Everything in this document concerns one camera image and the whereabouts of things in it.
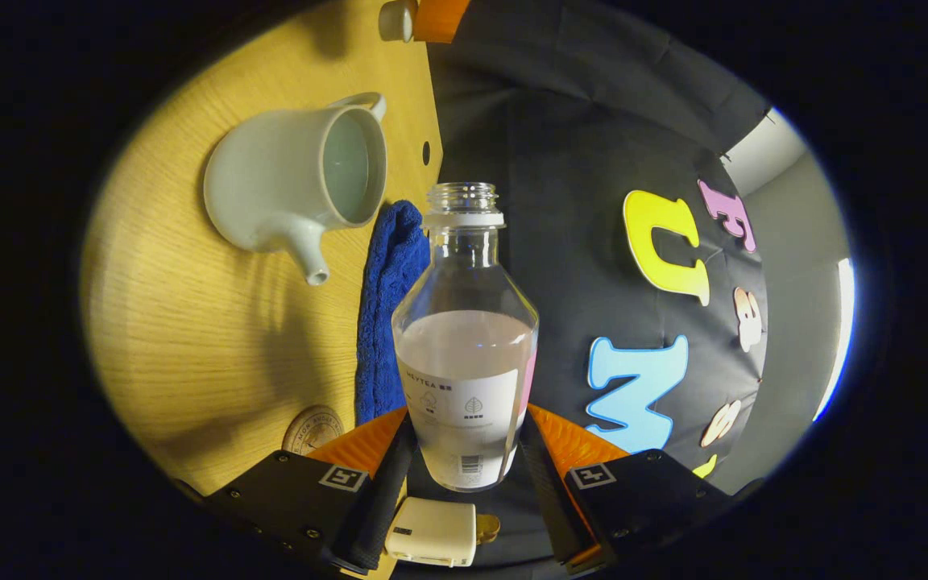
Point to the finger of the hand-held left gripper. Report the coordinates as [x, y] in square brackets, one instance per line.
[440, 20]

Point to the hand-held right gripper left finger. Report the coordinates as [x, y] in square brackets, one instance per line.
[387, 491]

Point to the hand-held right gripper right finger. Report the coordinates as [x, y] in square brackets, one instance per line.
[544, 483]

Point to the white teacup lid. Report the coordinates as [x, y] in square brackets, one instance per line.
[395, 20]

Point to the round wooden coaster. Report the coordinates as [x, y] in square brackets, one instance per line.
[311, 431]

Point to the clear plastic water bottle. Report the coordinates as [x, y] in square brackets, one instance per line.
[464, 362]

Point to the white teacup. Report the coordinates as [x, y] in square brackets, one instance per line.
[271, 185]

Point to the white toaster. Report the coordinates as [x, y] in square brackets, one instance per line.
[432, 532]

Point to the brown toast slice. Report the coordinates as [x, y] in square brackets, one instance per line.
[488, 528]

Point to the blue towel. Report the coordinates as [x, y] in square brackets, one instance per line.
[387, 306]

